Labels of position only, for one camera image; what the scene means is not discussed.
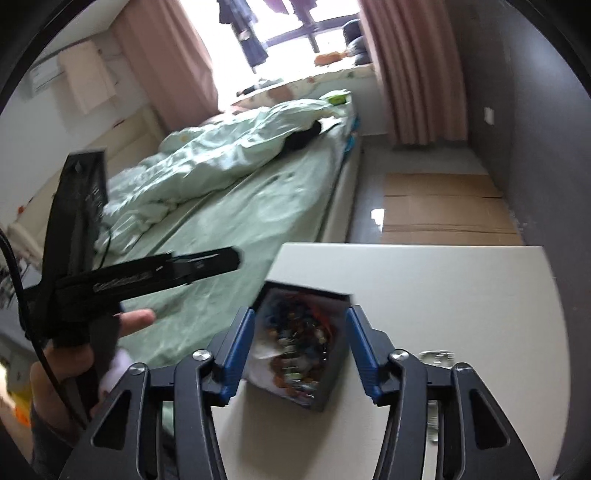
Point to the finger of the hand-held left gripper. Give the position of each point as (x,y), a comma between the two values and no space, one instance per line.
(138,274)
(81,207)

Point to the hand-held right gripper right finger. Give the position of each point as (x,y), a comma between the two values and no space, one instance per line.
(364,355)

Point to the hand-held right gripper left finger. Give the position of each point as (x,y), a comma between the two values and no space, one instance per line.
(240,350)

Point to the white tissue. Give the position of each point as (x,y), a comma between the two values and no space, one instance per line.
(263,364)

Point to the black box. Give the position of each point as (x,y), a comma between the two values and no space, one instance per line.
(332,369)

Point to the person's left forearm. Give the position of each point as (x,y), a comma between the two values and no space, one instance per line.
(46,445)

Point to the person's left hand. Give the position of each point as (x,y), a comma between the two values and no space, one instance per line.
(46,383)

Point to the white cloth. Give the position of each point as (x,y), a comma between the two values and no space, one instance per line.
(117,369)

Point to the beige headboard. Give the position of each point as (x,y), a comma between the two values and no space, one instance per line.
(129,134)

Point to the white low table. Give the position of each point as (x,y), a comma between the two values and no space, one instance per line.
(438,300)

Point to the bed with green sheet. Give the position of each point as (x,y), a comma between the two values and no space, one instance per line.
(258,217)

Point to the light green duvet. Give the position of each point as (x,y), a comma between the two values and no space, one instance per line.
(207,157)

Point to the white air conditioner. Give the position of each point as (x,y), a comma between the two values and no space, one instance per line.
(44,76)

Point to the flat cardboard sheet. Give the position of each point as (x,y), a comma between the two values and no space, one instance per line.
(443,207)

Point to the pink curtain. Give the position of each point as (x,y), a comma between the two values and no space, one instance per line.
(171,60)
(415,69)

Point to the black garment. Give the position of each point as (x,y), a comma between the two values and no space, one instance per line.
(300,138)

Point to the cartoon printed bed sheet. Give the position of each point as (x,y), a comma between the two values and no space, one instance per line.
(353,138)

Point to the dark clothes on sill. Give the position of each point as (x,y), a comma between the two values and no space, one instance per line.
(263,86)

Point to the long dark hanging garment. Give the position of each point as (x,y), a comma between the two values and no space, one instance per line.
(251,46)

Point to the printed window seat cushion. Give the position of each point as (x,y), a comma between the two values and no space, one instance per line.
(295,87)

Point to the green plush toy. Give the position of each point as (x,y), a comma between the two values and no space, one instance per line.
(335,97)

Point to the orange plush toy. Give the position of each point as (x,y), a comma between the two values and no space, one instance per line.
(330,58)

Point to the grey cushion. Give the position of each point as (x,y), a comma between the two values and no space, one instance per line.
(360,51)

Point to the dark blue cushion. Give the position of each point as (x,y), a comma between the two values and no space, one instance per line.
(353,28)

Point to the window with dark frame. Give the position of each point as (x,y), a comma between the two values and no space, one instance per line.
(295,34)

